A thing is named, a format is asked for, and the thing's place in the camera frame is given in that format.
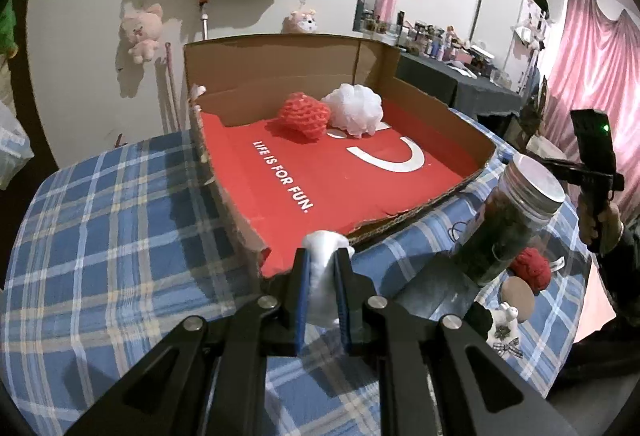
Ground red yarn ball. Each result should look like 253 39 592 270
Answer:
510 248 552 293

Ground tall jar dark contents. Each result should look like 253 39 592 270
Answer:
452 153 565 287

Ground white wardrobe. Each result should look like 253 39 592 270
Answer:
471 0 546 93

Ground blue plaid tablecloth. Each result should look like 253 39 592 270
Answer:
1 113 590 435

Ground pink curtain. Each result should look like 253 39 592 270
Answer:
544 0 639 214

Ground red knitted ball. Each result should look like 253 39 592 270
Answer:
278 92 331 141

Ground round beige powder puff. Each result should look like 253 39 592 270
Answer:
499 276 536 323

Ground white mesh bath pouf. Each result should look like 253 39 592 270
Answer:
321 83 384 138

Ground pale pink plush left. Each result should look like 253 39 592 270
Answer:
120 3 164 65

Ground pink bear plush right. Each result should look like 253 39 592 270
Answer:
282 10 318 34

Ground white fluffy plush toy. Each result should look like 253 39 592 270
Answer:
486 302 523 358

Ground dark green side table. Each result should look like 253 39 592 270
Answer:
396 53 524 118

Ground black scrunchie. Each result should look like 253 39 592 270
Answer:
463 302 494 341

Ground red cardboard box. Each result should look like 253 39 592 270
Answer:
184 34 495 278

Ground white soft cloth piece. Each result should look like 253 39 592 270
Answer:
303 230 355 328

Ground person's right hand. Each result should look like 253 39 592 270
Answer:
577 193 624 255

